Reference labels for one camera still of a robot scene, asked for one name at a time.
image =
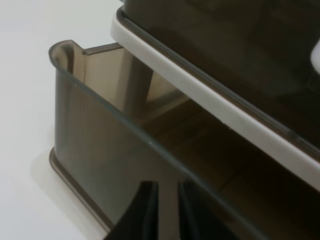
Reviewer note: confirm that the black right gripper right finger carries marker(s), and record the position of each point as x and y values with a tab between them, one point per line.
204	216

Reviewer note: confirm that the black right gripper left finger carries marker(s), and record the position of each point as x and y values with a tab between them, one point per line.
140	220

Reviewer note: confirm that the smoky drawer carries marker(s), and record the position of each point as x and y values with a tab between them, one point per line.
104	155
256	52

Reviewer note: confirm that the white plastic drawer cabinet frame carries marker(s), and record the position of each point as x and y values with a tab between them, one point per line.
300	163

